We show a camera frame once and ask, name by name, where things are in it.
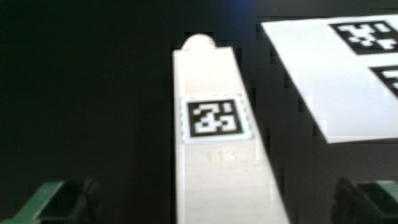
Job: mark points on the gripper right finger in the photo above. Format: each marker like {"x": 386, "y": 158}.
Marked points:
{"x": 386, "y": 197}

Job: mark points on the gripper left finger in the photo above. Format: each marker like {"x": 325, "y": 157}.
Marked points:
{"x": 27, "y": 215}

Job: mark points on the white leg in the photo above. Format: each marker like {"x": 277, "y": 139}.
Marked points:
{"x": 226, "y": 187}

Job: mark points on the fiducial marker sheet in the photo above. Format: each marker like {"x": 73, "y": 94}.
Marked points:
{"x": 338, "y": 52}

